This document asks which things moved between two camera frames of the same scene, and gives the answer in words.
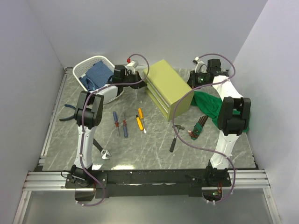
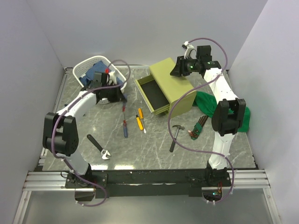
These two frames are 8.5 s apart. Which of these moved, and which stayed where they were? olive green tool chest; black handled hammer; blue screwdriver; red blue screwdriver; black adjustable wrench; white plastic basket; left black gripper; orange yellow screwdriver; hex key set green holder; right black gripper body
Moved: olive green tool chest; left black gripper; blue screwdriver; right black gripper body
Stayed: red blue screwdriver; white plastic basket; black handled hammer; black adjustable wrench; hex key set green holder; orange yellow screwdriver
